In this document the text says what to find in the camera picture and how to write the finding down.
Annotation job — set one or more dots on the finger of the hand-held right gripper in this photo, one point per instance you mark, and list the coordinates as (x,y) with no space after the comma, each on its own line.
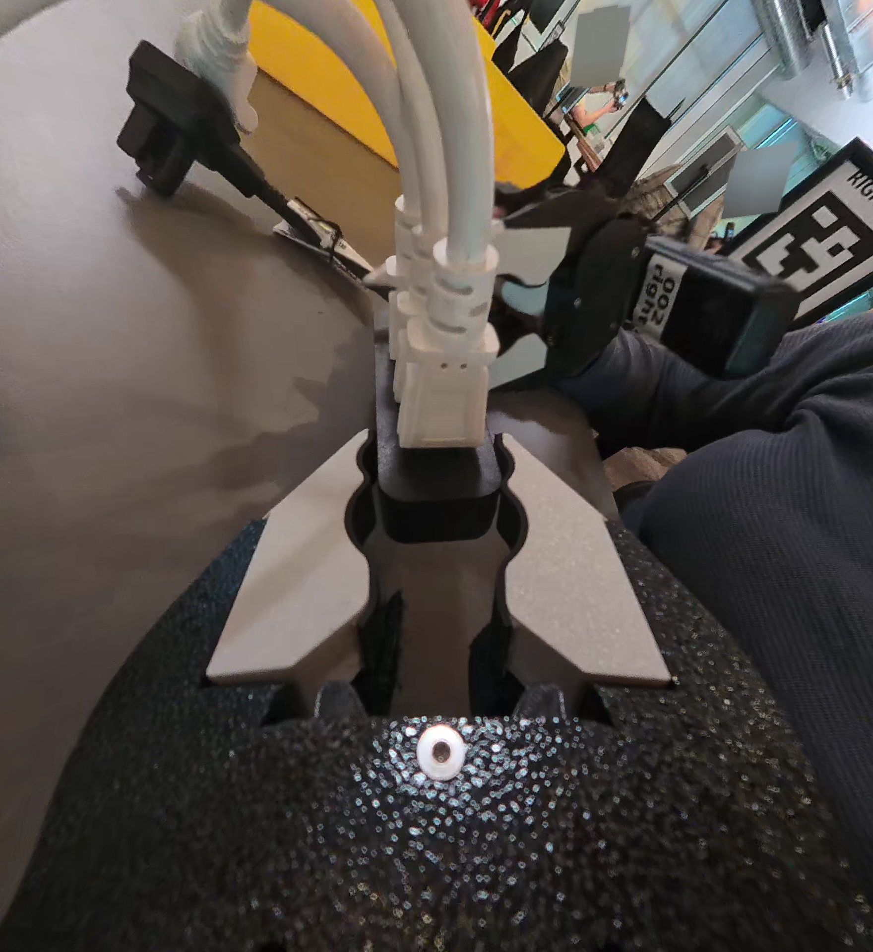
(526,364)
(529,253)

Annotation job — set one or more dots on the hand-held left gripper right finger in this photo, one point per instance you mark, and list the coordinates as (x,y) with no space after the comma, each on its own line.
(585,595)

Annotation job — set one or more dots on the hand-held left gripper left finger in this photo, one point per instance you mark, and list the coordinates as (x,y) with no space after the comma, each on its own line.
(295,595)

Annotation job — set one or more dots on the person's arm in blue sleeve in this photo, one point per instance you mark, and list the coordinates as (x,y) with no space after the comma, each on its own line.
(779,595)

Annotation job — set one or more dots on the black framed marker sign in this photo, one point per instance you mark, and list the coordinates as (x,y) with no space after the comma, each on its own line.
(838,238)

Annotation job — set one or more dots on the yellow plastic bin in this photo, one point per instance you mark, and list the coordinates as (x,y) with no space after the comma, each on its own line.
(317,74)

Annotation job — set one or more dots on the silver air duct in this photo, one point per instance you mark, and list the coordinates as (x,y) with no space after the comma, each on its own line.
(793,30)

